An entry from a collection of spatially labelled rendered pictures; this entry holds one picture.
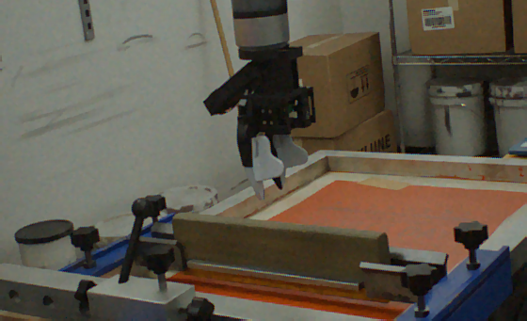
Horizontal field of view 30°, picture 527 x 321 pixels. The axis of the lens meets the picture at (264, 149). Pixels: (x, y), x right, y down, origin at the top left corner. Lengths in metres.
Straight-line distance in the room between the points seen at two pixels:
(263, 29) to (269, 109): 0.11
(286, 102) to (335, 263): 0.24
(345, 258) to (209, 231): 0.23
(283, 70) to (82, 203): 2.72
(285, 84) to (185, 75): 3.12
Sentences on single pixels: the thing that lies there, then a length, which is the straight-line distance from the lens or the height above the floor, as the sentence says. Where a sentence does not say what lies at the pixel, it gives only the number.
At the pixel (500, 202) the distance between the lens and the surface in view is 1.78.
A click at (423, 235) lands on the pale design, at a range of 1.64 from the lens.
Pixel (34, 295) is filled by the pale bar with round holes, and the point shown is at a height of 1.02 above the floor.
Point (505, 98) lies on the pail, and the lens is 4.82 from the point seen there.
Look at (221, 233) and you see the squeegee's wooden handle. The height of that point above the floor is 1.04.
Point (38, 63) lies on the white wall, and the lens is 3.81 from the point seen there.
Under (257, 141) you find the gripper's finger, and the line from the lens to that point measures 1.37.
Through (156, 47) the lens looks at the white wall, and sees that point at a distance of 4.29.
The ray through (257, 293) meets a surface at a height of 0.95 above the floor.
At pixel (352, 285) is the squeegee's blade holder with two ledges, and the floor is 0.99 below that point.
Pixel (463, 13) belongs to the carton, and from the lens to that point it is 4.77.
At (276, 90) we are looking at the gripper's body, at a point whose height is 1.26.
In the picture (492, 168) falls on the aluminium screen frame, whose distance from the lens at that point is 1.89.
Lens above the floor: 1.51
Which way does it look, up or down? 14 degrees down
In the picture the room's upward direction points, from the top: 7 degrees counter-clockwise
